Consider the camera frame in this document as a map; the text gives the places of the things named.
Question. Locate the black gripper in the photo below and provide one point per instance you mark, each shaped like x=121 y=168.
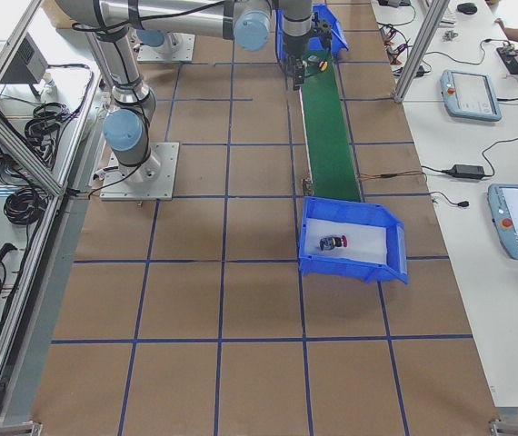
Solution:
x=293 y=47

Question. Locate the red mushroom push button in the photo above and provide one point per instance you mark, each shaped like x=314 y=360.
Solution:
x=332 y=242

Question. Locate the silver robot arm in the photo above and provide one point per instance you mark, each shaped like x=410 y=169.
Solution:
x=109 y=23
x=160 y=43

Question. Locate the blue plastic bin with foam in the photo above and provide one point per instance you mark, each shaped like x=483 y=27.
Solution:
x=328 y=33

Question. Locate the green conveyor belt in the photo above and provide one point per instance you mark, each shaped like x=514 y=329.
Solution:
x=331 y=172

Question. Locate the far teach pendant tablet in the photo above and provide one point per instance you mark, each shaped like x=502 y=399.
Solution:
x=469 y=95

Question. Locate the black power brick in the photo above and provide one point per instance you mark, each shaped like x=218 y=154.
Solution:
x=466 y=171

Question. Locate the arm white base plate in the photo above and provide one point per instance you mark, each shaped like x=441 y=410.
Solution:
x=154 y=179
x=185 y=55

